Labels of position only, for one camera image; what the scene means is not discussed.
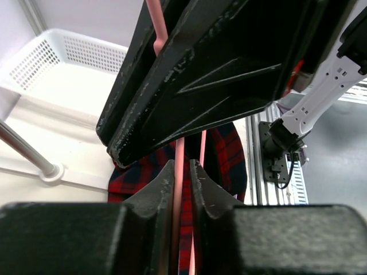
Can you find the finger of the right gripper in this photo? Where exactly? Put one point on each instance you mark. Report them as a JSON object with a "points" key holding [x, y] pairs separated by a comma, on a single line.
{"points": [[223, 60], [136, 65]]}

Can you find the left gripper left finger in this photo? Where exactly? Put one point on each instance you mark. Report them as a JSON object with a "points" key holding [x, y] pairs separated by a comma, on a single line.
{"points": [[132, 237]]}

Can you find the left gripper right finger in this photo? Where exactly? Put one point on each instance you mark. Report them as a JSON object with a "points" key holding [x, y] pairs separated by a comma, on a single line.
{"points": [[233, 238]]}

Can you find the pink wire hanger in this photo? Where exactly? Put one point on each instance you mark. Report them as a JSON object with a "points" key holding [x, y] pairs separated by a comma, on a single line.
{"points": [[157, 18]]}

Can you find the red plaid skirt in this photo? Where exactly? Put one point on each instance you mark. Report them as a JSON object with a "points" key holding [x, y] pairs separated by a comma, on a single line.
{"points": [[224, 162]]}

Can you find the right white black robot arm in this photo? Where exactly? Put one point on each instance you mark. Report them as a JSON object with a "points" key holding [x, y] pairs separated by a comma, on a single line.
{"points": [[344, 66]]}

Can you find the white plastic basket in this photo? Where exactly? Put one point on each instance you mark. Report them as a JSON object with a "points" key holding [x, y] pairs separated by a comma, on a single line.
{"points": [[63, 79]]}

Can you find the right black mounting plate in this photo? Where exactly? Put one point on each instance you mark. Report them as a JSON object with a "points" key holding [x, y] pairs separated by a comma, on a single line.
{"points": [[272, 154]]}

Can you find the metal clothes rack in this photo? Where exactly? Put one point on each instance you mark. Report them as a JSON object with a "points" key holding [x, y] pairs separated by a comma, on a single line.
{"points": [[48, 172]]}

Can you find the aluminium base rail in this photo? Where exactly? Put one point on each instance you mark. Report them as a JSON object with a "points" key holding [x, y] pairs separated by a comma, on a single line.
{"points": [[262, 192]]}

